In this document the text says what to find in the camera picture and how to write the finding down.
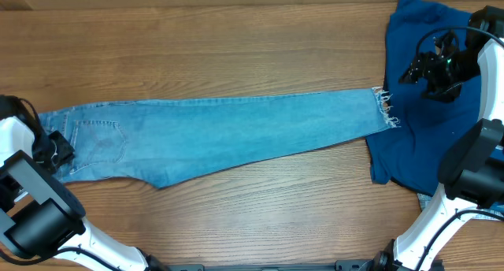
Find light blue jeans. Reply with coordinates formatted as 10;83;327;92
40;87;398;188

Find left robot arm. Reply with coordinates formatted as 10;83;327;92
1;95;168;271

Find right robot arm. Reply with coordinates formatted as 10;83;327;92
361;6;503;270

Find dark blue shirt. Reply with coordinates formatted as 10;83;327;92
366;0;481;196

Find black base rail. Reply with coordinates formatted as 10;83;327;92
167;259;374;271

